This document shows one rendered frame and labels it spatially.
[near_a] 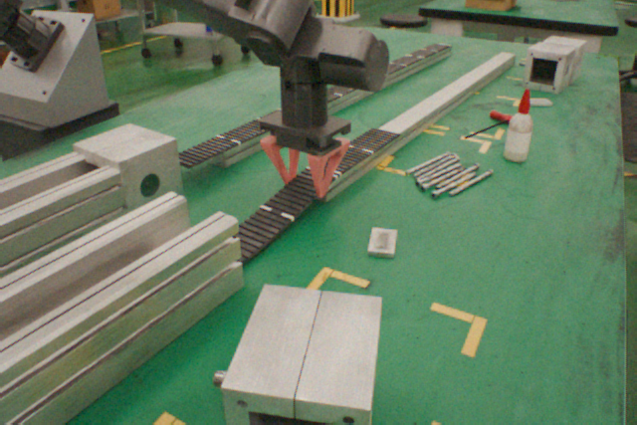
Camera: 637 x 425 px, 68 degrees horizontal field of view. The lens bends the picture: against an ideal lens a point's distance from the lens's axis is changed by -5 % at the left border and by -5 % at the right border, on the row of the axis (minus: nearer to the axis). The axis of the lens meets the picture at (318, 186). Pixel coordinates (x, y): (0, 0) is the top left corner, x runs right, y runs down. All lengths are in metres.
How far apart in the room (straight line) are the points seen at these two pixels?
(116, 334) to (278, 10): 0.33
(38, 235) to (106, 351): 0.20
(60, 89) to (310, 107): 0.61
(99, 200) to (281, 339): 0.34
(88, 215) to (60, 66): 0.53
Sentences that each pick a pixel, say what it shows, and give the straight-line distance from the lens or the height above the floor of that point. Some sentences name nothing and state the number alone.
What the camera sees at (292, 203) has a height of 0.80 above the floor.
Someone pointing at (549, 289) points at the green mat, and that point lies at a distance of 0.58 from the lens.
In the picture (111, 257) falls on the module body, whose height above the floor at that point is 0.85.
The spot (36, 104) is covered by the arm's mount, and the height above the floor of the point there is 0.82.
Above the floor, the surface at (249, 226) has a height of 0.79.
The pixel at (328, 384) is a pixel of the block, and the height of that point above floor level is 0.87.
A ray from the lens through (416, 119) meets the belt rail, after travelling 0.91.
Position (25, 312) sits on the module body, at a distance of 0.47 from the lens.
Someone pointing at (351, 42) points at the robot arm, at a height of 1.01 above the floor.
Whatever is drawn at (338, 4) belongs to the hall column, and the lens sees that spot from 7.04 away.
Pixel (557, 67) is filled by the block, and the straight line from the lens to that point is 1.26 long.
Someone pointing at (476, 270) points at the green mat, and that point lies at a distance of 0.58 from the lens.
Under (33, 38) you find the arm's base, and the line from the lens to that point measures 1.12.
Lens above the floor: 1.12
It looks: 28 degrees down
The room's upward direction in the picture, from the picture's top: straight up
